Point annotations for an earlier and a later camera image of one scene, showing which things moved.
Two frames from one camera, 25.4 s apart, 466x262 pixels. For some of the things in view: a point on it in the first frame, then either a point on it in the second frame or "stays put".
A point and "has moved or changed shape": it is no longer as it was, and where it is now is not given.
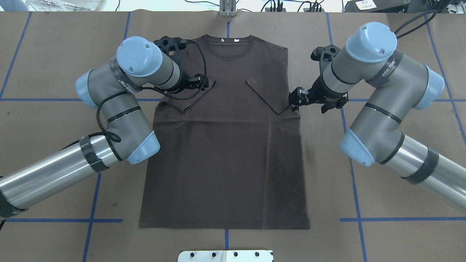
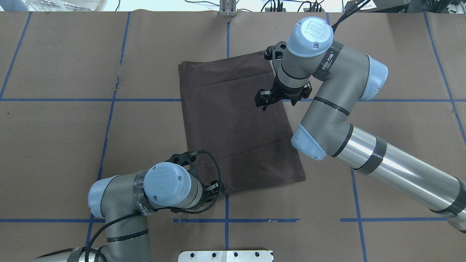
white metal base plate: [225, 256] stays put
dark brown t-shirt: [232, 155] has moved or changed shape
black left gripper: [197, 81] to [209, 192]
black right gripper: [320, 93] to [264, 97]
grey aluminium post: [227, 8] stays put
